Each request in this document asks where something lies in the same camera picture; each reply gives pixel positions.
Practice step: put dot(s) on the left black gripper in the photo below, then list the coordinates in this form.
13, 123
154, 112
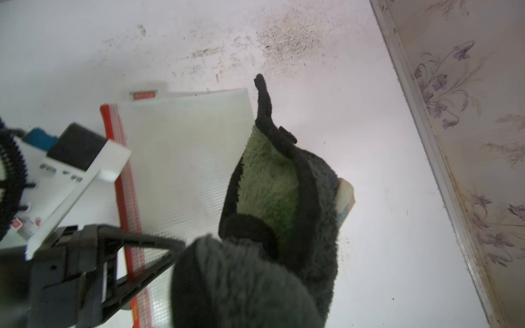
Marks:
82, 277

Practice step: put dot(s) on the mesh document bag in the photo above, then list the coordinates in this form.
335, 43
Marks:
184, 150

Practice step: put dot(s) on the dark grey green cloth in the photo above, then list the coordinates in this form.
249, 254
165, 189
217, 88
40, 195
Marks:
274, 260

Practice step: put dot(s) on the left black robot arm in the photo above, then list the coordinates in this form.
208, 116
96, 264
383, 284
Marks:
13, 183

